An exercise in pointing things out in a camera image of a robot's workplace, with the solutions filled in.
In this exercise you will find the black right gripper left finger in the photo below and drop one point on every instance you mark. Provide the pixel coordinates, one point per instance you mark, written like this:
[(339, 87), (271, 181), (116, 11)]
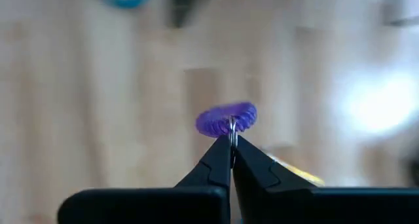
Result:
[(209, 178)]

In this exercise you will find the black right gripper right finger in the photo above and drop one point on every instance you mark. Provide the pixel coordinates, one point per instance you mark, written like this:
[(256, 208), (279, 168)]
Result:
[(262, 184)]

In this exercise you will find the yellow crayon box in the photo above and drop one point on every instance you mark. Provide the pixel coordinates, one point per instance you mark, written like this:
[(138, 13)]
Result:
[(304, 176)]

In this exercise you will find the black perforated metal shelf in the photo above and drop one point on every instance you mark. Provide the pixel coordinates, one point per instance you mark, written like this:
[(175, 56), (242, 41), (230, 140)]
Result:
[(181, 8)]

